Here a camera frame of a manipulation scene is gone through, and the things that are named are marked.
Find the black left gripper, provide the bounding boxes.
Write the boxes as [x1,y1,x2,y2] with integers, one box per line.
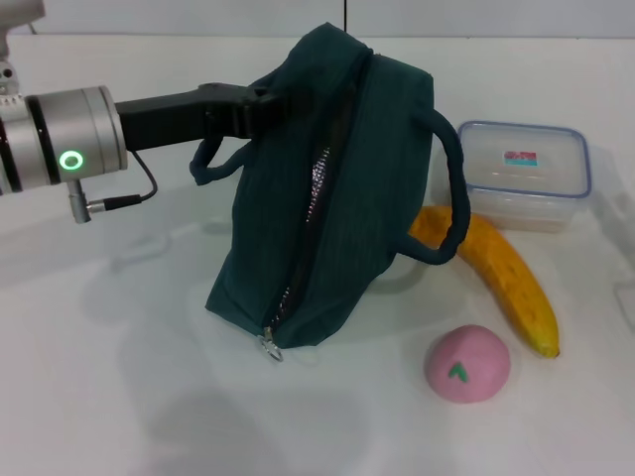
[114,82,299,153]

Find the dark teal insulated bag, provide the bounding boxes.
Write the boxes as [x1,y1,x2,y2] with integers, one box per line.
[188,22,472,353]

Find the metal zipper pull ring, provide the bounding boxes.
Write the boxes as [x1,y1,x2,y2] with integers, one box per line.
[256,329,285,363]

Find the clear blue-rimmed plastic container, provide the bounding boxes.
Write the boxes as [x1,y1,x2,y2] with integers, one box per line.
[455,120,592,233]

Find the yellow toy banana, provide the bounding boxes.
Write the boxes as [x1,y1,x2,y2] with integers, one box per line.
[407,205,562,359]

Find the pink toy peach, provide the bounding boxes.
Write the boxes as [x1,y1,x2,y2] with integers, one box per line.
[424,324,512,406]

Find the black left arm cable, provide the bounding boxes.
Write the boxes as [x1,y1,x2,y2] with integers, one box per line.
[86,151,159,212]

